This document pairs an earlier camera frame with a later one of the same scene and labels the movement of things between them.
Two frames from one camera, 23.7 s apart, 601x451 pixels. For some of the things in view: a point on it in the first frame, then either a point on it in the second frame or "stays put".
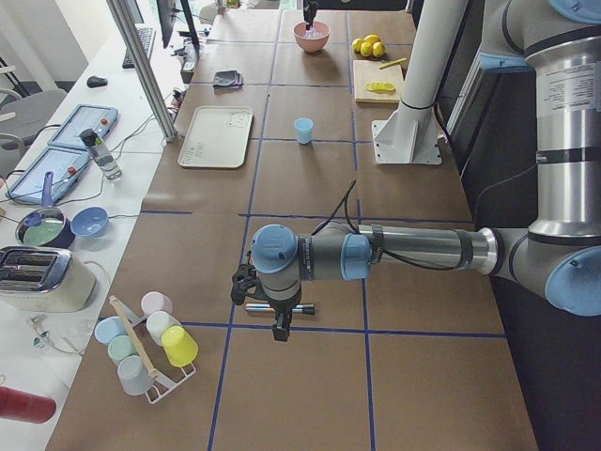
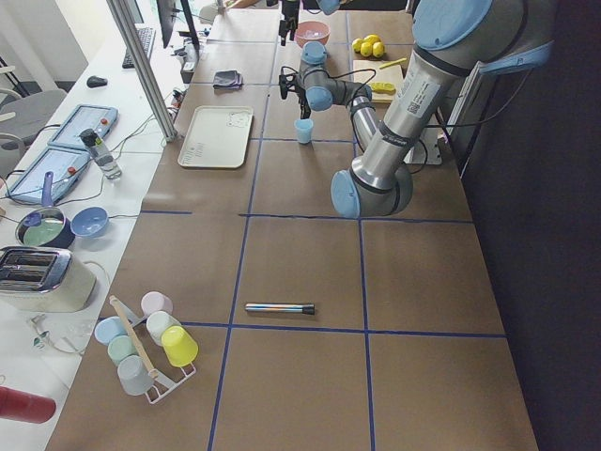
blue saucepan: (45, 225) stays put
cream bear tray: (218, 137) stays put
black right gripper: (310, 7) to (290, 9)
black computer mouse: (94, 81) stays put
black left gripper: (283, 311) to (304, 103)
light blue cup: (303, 128) stays put
